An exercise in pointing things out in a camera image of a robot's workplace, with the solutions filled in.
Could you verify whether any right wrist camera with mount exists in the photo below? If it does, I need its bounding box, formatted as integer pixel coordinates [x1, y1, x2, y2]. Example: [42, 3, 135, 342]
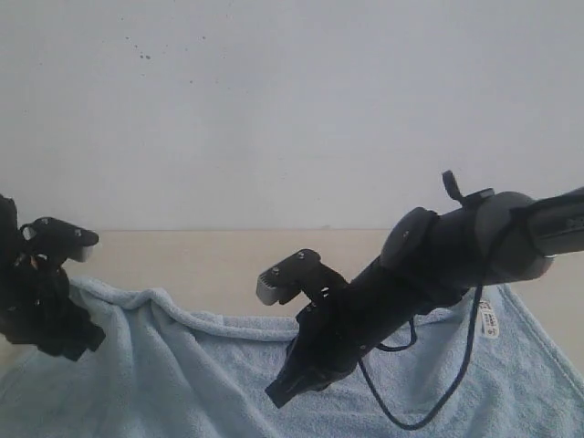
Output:
[255, 248, 348, 306]

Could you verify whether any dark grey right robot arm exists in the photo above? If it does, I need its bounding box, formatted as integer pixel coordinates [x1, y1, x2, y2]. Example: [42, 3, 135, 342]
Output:
[256, 190, 583, 407]

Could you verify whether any black right camera cable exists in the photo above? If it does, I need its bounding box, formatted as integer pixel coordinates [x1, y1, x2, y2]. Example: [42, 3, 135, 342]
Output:
[357, 170, 530, 431]

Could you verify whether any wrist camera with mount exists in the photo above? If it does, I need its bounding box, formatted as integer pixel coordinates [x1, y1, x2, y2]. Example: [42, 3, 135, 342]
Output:
[255, 248, 348, 306]
[20, 216, 99, 266]

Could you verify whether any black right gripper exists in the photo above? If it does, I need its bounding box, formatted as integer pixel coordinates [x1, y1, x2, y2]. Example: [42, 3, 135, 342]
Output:
[265, 292, 411, 407]

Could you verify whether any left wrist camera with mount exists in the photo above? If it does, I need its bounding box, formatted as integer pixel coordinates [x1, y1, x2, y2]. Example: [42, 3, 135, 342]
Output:
[20, 216, 99, 266]

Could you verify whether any light blue fluffy towel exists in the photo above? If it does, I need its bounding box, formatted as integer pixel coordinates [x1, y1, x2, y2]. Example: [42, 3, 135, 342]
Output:
[1, 279, 583, 437]

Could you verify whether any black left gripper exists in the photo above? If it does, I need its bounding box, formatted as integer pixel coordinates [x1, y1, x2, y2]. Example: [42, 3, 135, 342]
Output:
[1, 196, 106, 361]

